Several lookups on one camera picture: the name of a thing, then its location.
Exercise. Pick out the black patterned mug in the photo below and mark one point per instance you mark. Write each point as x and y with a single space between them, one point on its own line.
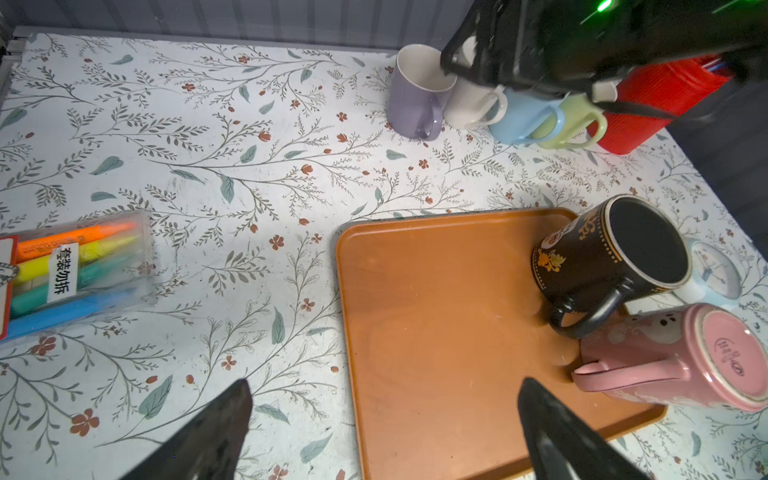
622 250

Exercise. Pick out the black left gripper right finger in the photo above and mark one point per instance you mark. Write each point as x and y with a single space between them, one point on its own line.
561 445

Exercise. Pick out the light green mug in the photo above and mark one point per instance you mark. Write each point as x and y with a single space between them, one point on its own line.
577 123

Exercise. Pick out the light blue mug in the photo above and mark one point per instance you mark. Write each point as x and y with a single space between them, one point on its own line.
528 120

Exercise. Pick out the clear highlighter pen pack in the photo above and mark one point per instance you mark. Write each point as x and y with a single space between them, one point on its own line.
73 272

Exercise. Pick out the purple mug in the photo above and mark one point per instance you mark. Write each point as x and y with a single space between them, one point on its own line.
419 91

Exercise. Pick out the white mug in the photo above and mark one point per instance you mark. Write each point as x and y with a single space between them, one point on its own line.
472 105

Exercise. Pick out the pink patterned mug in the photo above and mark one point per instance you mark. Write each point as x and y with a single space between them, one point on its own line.
698 355

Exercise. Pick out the red pen holder cup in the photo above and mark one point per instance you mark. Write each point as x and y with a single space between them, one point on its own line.
674 87

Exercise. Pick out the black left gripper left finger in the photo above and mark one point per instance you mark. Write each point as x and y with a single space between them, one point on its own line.
209 446

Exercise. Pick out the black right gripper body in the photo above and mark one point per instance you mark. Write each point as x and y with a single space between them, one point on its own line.
549 48

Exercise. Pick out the orange plastic tray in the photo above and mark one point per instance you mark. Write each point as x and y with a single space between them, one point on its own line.
443 321

